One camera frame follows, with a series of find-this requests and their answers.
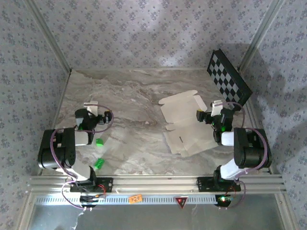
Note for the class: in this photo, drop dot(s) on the lilac and white paper box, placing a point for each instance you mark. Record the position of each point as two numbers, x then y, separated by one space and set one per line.
182 134

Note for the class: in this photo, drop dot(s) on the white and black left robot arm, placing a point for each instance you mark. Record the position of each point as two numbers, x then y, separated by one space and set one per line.
62 148

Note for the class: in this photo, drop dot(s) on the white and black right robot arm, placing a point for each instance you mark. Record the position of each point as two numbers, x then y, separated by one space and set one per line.
249 148

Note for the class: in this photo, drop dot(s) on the small green toy block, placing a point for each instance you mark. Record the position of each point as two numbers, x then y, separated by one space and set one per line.
99 142

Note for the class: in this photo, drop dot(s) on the aluminium table side profile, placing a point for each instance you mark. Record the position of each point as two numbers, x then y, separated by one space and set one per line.
256 119
63 95

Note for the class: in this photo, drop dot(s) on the large green toy block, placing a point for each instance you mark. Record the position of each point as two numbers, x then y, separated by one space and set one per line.
99 163

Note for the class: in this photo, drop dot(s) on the black and grey checkerboard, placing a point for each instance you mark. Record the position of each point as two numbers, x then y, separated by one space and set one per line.
227 76

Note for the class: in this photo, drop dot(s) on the black controller board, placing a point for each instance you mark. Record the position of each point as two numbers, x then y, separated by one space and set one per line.
90 200

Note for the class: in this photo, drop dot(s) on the black controller board lit LEDs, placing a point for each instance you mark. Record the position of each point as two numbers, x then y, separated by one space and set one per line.
224 200

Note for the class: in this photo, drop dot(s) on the orange paper label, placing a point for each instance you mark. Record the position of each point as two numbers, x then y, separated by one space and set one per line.
135 198

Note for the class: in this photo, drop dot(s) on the red triangle sticker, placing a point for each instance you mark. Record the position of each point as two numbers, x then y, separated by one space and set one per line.
181 201

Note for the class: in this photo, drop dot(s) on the white torn tape strip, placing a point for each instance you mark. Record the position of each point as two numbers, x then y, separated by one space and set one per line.
77 221

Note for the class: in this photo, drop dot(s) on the grey metal panel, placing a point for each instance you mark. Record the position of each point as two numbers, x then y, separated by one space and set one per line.
144 218

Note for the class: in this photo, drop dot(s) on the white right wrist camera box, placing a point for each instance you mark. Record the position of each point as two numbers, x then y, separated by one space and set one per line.
216 109

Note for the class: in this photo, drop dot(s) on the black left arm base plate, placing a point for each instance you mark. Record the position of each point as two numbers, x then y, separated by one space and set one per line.
108 184

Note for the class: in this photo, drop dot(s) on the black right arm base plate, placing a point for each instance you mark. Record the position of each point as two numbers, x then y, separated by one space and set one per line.
204 184

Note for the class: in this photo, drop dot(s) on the aluminium mounting rail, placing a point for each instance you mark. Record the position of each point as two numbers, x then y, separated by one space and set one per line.
156 183

